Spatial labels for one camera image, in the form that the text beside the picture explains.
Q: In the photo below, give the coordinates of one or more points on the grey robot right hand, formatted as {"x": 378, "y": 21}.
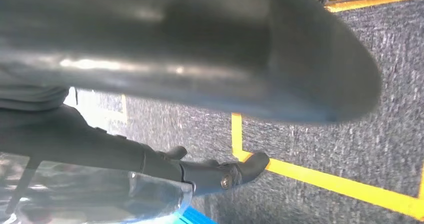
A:
{"x": 165, "y": 34}

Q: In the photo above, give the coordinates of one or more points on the yellow floor tape square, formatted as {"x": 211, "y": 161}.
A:
{"x": 331, "y": 182}

